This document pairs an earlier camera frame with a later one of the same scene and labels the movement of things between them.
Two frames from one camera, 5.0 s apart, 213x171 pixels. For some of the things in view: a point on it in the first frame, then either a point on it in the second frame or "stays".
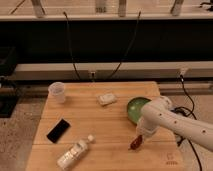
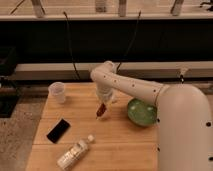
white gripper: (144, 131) → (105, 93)
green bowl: (134, 108) stays
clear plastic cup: (56, 92) stays
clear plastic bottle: (67, 158) stays
